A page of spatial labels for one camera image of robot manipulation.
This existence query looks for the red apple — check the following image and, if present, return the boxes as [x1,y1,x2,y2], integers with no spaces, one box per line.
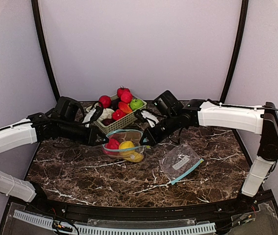
[106,138,120,150]

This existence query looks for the yellow lemon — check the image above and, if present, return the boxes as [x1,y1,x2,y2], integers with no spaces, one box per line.
[119,141,135,155]

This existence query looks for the large clear zip bag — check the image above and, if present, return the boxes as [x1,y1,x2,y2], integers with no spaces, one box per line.
[102,129,151,163]

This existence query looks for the yellow wrinkled banana-like fruit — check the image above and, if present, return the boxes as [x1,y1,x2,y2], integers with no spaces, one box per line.
[124,152,144,163]

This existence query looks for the pink-red wrinkled fruit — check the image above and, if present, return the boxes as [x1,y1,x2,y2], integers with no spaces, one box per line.
[120,91,133,104]

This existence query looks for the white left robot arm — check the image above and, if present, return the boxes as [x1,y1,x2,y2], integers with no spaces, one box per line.
[0,96,109,204]

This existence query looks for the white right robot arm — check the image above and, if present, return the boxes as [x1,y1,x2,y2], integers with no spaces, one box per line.
[135,90,278,198]

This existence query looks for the small clear zip bag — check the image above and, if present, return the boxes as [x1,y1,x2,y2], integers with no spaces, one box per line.
[159,144,204,185]

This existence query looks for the green perforated plastic basket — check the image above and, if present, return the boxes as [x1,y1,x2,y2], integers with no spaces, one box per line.
[86,94,147,134]

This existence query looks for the white cabbage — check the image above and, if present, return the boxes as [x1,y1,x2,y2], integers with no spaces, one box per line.
[97,108,115,122]

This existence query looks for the red bell pepper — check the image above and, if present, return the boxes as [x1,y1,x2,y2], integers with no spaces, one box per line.
[112,109,126,121]

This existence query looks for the dark eggplant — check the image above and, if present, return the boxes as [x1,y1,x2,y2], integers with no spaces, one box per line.
[110,98,121,111]

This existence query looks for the orange pepper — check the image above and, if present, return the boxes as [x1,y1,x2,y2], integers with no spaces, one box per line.
[118,101,133,114]

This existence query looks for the green apple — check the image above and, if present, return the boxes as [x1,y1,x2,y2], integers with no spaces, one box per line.
[129,99,144,111]

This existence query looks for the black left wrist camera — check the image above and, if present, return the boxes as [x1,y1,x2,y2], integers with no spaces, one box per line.
[82,101,104,128]

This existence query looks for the black table front rail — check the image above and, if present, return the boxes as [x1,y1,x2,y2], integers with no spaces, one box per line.
[26,190,278,224]

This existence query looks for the white slotted cable duct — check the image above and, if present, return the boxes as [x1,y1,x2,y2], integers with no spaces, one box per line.
[13,210,217,235]

